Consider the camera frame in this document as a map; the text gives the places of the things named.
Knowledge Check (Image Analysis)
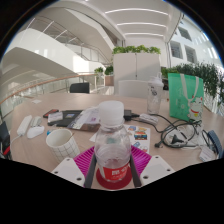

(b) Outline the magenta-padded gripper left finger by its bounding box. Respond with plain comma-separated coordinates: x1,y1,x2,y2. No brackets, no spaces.
51,146,98,190

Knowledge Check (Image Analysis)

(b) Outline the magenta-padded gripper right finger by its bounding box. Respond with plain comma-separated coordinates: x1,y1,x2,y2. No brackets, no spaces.
129,145,176,188

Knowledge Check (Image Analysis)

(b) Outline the clear plastic water bottle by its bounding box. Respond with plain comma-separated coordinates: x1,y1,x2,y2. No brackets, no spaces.
93,100,132,184

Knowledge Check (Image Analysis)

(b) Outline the white grid-pattern cup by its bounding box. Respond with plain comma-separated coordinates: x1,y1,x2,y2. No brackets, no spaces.
45,128,81,164

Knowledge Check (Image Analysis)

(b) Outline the colourful sticker sheet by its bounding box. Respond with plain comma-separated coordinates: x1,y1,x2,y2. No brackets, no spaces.
125,124,152,155

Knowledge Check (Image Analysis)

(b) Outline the flat round red coaster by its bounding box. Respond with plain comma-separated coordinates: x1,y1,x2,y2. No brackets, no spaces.
95,166,134,191

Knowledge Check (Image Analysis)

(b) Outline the white power adapter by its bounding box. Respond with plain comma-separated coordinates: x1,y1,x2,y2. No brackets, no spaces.
138,112,160,126

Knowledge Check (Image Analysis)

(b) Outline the white computer mouse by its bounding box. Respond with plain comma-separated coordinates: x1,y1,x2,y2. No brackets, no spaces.
26,125,46,140

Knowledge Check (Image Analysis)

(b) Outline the glossy printed booklet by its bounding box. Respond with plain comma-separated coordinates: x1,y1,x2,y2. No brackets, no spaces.
67,106,102,133

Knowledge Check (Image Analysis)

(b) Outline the black laptop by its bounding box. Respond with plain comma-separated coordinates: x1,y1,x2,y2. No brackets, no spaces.
47,109,85,128

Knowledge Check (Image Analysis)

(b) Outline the black and red phone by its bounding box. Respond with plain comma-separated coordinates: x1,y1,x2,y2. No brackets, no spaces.
42,108,60,119

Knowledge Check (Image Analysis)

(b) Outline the black charger block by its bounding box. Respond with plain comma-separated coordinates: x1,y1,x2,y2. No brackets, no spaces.
123,108,134,122

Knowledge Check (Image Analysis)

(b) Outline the white power strip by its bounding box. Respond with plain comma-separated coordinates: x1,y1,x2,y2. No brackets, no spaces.
16,114,34,137

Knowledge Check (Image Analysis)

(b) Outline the clear shaker bottle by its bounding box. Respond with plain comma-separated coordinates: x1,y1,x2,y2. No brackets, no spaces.
146,74,165,116

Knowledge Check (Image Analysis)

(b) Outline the green paper gift bag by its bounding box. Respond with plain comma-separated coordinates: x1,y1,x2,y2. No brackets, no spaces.
167,72,205,122

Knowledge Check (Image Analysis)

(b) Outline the white chair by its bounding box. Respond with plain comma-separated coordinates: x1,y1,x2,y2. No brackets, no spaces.
116,79,150,100

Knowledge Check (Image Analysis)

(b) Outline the black chair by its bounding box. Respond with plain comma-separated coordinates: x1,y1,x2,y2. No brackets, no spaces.
68,82,91,95

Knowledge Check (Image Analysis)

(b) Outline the white cabinet with plants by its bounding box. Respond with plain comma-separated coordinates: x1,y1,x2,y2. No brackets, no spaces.
112,44,162,96

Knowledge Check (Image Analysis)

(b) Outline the green hedge planter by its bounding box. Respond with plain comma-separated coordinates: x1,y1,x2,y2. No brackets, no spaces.
161,62,224,107

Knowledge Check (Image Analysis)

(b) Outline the black power cable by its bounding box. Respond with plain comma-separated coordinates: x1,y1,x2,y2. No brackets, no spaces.
154,113,203,150

